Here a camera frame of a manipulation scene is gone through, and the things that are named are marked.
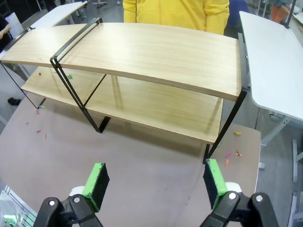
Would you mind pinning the narrow white desk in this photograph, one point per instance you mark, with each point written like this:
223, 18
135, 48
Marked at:
59, 14

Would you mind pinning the black clamp pole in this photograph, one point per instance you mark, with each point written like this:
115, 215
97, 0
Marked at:
290, 14

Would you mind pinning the pink paper scrap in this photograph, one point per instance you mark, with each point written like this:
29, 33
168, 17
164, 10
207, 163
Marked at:
228, 154

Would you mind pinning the orange and red paper scrap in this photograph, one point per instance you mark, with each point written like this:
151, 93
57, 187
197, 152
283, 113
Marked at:
238, 153

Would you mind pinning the person in yellow sweater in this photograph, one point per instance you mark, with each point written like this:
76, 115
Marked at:
165, 11

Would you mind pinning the blue office chair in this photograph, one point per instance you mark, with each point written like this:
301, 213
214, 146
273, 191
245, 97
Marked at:
236, 14

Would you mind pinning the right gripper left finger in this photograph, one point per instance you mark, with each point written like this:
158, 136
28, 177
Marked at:
94, 186

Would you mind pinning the person in orange clothes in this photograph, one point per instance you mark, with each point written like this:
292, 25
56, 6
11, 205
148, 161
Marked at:
278, 10

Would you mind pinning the black floor caster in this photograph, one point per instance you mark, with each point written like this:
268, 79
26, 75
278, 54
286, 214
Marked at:
13, 101

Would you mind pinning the large white desk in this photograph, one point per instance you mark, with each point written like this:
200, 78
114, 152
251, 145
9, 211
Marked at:
272, 59

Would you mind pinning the person in black clothes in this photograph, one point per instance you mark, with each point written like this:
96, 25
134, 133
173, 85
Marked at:
4, 28

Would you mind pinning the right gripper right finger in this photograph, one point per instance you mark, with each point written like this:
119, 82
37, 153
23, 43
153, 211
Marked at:
216, 182

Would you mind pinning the grooved aluminium mounting plate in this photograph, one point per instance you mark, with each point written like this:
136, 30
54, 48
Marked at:
16, 208

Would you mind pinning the white storage box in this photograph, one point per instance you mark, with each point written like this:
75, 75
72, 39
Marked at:
14, 21

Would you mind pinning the wooden shelf black metal frame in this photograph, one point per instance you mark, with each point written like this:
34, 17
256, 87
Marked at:
154, 54

